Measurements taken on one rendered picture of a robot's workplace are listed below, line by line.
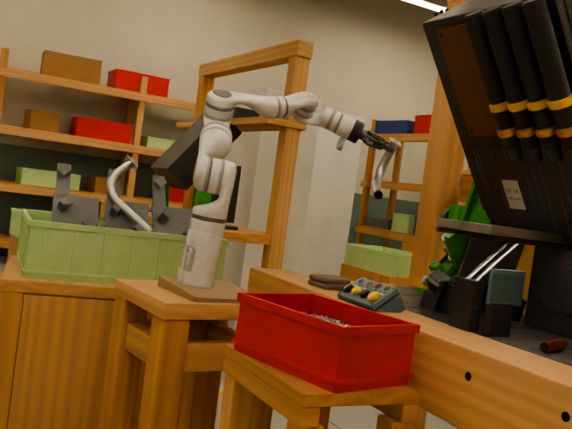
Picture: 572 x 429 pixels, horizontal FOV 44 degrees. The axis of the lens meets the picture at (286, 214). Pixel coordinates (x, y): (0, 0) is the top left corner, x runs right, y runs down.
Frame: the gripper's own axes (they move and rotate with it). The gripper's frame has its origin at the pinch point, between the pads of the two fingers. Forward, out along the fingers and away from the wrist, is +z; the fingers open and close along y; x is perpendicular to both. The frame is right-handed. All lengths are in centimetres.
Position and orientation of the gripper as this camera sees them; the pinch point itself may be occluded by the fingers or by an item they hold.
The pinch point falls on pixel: (389, 147)
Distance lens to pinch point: 236.8
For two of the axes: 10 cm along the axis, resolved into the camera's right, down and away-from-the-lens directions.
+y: 1.2, -3.2, 9.4
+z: 9.0, 4.2, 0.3
